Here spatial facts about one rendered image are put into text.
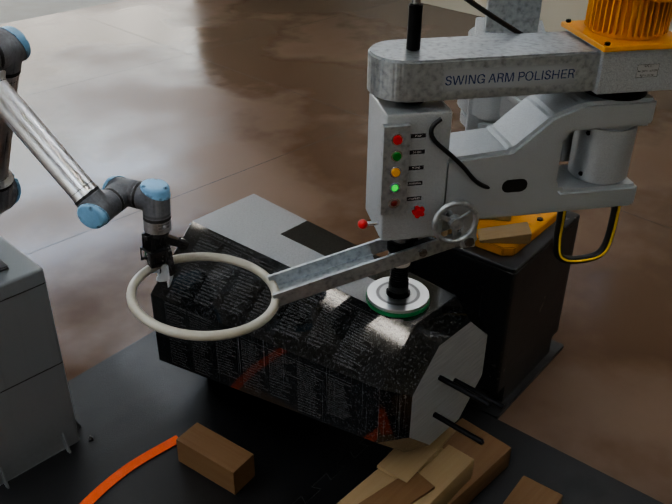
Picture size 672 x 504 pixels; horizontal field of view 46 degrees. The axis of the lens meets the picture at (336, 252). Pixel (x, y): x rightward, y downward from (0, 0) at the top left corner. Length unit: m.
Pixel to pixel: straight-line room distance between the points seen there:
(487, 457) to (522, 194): 1.13
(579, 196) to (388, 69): 0.79
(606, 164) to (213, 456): 1.77
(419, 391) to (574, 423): 1.12
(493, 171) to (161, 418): 1.82
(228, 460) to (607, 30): 2.00
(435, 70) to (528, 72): 0.28
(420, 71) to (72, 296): 2.66
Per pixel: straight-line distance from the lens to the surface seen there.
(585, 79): 2.46
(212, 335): 2.37
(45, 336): 3.13
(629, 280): 4.63
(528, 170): 2.51
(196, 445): 3.19
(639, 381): 3.91
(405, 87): 2.25
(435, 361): 2.64
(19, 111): 2.57
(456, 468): 2.99
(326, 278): 2.53
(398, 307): 2.63
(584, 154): 2.64
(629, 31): 2.48
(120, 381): 3.73
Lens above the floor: 2.36
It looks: 31 degrees down
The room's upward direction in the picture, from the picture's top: 1 degrees clockwise
